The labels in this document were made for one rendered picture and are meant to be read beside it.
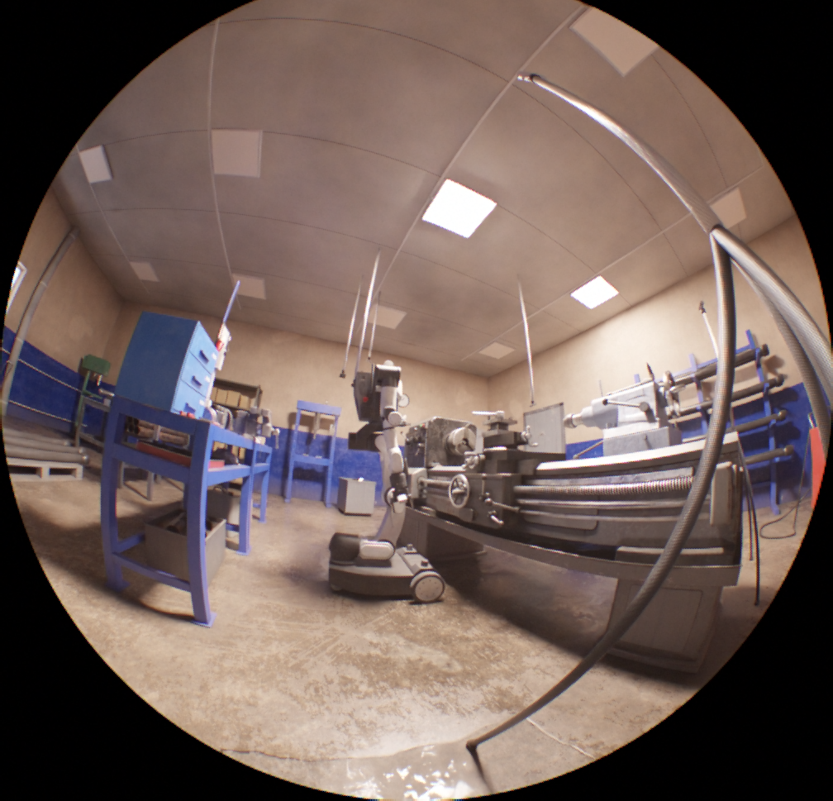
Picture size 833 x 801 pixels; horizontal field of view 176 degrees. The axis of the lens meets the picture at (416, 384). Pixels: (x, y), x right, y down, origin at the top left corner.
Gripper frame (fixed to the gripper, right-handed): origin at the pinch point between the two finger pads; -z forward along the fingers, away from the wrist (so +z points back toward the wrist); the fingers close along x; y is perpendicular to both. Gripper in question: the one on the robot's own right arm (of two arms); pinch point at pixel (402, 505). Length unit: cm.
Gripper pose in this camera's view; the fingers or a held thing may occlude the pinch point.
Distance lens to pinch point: 155.0
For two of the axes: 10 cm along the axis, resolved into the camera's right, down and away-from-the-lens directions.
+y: -2.9, 2.9, 9.1
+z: -1.8, -9.5, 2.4
